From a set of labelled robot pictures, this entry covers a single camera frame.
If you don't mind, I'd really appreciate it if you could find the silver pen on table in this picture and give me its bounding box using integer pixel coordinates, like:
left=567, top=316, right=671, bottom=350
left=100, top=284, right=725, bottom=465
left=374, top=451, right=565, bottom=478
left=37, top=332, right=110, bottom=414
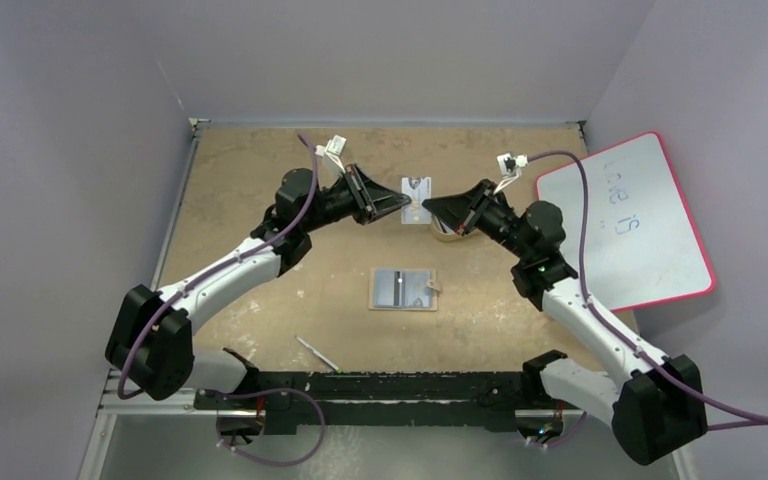
left=295, top=336, right=343, bottom=373

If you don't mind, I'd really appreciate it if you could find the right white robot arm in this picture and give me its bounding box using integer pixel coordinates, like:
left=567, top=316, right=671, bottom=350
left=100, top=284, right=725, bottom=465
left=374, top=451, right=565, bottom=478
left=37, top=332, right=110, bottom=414
left=422, top=180, right=709, bottom=465

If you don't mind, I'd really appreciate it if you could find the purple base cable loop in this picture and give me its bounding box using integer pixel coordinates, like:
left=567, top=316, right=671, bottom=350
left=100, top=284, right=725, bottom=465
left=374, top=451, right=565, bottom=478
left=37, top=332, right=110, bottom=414
left=214, top=387, right=330, bottom=468

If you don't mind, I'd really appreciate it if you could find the aluminium frame rail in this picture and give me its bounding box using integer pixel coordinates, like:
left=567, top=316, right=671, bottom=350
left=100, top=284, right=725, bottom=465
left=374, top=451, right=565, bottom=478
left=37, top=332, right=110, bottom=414
left=95, top=367, right=683, bottom=419

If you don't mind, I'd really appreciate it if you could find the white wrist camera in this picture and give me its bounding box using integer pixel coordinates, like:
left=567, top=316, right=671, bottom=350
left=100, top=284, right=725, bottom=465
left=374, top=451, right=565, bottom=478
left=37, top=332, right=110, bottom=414
left=315, top=135, right=347, bottom=177
left=494, top=152, right=529, bottom=194

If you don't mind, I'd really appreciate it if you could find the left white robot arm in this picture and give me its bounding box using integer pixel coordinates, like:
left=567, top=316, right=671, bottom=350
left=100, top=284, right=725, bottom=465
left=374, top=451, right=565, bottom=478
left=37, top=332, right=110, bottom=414
left=104, top=164, right=411, bottom=409

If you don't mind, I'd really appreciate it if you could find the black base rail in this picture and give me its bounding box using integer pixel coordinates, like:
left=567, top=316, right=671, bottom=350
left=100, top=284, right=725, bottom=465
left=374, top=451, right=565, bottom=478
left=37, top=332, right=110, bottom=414
left=195, top=371, right=579, bottom=438

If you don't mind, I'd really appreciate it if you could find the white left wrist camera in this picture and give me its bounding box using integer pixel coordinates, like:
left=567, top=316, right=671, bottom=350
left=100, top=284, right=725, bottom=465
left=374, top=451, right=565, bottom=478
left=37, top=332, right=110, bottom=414
left=315, top=135, right=347, bottom=177

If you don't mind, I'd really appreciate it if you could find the pink framed whiteboard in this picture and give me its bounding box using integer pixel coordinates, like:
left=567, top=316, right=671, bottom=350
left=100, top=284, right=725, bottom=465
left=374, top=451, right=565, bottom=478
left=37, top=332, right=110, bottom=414
left=535, top=131, right=716, bottom=311

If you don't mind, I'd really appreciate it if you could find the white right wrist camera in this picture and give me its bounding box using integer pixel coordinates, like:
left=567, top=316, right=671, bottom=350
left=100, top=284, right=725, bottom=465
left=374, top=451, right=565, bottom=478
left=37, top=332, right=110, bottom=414
left=494, top=152, right=529, bottom=194

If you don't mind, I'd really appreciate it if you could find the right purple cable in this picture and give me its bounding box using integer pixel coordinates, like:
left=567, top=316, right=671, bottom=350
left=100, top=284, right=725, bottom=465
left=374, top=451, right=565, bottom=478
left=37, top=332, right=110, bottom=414
left=526, top=150, right=768, bottom=432

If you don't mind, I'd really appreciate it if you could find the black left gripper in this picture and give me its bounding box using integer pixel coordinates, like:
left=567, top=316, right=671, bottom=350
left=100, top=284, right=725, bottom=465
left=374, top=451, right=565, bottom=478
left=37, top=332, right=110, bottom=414
left=301, top=165, right=409, bottom=235

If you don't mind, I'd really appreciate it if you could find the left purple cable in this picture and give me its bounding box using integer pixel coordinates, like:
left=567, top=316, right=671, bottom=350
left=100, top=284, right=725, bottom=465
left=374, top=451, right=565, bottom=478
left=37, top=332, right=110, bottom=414
left=115, top=134, right=322, bottom=401

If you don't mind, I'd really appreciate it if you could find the beige oval card tray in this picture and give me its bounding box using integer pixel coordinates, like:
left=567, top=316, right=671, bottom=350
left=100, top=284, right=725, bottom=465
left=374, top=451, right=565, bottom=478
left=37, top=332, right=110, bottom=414
left=430, top=217, right=472, bottom=243

